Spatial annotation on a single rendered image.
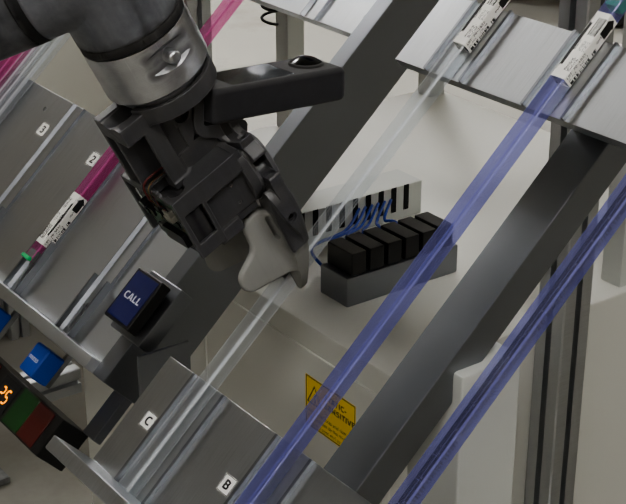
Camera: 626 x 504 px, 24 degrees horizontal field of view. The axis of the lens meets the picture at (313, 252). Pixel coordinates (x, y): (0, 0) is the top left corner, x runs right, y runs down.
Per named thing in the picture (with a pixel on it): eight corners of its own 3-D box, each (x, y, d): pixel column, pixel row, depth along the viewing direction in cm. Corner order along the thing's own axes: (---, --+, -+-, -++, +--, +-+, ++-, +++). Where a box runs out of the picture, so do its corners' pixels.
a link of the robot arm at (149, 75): (145, -19, 99) (210, 5, 93) (174, 34, 102) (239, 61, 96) (61, 46, 97) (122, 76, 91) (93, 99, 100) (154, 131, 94)
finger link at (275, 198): (267, 242, 108) (216, 154, 103) (284, 227, 109) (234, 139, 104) (303, 261, 104) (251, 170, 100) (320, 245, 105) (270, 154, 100)
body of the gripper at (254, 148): (154, 232, 107) (76, 107, 99) (239, 160, 109) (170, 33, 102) (210, 267, 101) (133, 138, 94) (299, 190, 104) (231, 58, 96)
